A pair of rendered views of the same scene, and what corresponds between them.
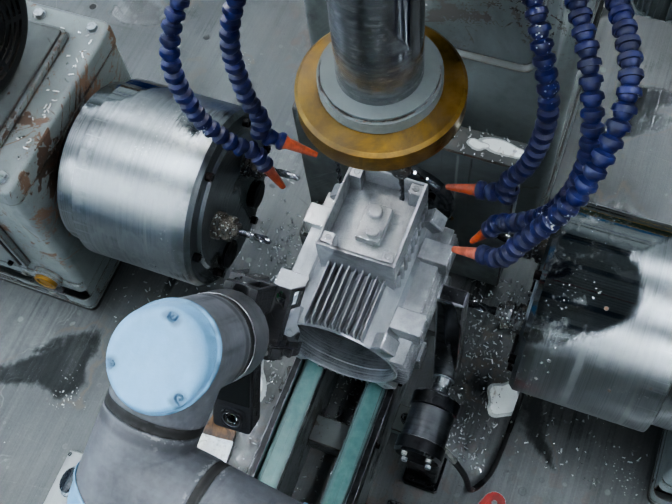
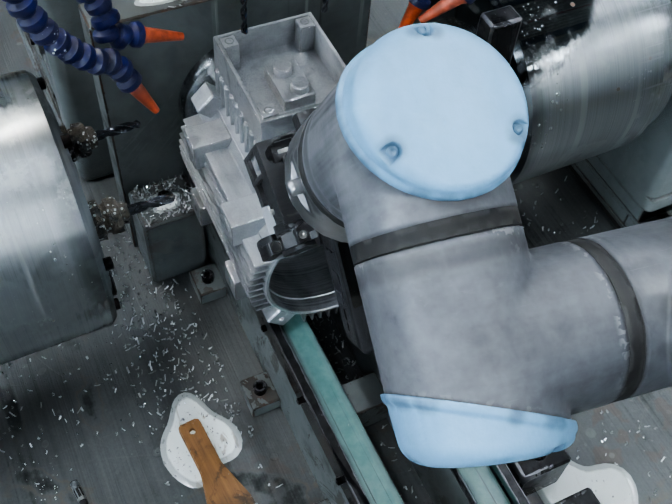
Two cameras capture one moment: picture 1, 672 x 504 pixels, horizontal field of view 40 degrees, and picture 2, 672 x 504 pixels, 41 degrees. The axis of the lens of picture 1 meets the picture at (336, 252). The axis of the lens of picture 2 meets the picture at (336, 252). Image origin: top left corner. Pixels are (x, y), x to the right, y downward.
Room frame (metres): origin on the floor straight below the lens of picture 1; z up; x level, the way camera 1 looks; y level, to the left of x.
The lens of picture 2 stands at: (0.16, 0.45, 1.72)
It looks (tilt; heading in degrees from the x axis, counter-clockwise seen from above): 54 degrees down; 300
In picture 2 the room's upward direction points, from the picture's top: 5 degrees clockwise
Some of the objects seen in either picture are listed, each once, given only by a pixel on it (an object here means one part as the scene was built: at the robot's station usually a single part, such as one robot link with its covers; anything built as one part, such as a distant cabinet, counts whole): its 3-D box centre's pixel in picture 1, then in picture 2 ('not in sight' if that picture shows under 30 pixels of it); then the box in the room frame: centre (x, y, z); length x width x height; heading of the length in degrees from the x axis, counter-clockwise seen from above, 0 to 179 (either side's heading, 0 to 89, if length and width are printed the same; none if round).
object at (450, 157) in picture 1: (416, 173); (226, 84); (0.67, -0.13, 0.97); 0.30 x 0.11 x 0.34; 60
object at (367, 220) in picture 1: (373, 226); (286, 93); (0.53, -0.05, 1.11); 0.12 x 0.11 x 0.07; 149
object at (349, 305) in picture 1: (365, 286); (301, 187); (0.49, -0.03, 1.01); 0.20 x 0.19 x 0.19; 149
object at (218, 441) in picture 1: (221, 429); (229, 503); (0.40, 0.21, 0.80); 0.21 x 0.05 x 0.01; 155
